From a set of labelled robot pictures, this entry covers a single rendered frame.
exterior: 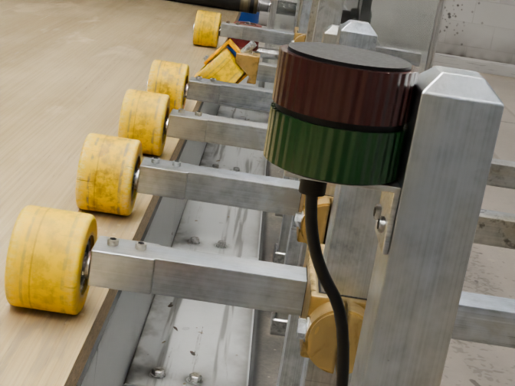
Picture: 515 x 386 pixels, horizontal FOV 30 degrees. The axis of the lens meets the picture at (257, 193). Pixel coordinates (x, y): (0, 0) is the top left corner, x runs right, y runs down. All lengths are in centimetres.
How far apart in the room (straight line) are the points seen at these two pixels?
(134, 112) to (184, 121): 6
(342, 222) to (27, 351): 24
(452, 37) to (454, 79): 907
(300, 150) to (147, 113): 82
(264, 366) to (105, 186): 34
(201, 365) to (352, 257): 66
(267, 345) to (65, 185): 34
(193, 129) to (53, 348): 56
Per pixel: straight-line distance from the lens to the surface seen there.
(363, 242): 68
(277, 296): 74
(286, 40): 220
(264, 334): 125
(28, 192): 104
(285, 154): 40
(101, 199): 97
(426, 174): 41
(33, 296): 74
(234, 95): 146
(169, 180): 97
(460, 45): 950
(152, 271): 73
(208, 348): 137
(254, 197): 97
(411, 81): 40
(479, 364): 302
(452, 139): 40
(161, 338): 138
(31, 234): 73
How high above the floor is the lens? 123
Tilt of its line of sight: 17 degrees down
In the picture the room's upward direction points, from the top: 9 degrees clockwise
